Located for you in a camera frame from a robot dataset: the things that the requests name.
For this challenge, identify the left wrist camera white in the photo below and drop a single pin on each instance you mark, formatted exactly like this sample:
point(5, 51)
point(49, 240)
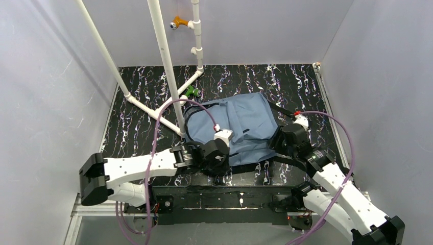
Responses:
point(223, 134)

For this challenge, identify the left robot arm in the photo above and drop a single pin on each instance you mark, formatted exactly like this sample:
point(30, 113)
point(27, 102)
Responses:
point(103, 179)

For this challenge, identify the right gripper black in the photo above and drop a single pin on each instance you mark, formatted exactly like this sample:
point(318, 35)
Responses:
point(280, 142)

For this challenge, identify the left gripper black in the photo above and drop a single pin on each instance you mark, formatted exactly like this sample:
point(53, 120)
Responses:
point(222, 161)

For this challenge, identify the green white pipe fitting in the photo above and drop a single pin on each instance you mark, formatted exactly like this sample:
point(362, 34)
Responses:
point(190, 93)

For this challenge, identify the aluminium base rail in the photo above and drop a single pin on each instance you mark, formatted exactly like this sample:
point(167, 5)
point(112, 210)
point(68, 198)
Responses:
point(228, 204)

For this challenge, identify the blue backpack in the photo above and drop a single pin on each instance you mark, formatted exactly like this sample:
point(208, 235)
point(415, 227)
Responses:
point(250, 118)

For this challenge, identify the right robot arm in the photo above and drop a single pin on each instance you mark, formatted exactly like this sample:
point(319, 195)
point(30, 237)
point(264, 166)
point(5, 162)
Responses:
point(345, 207)

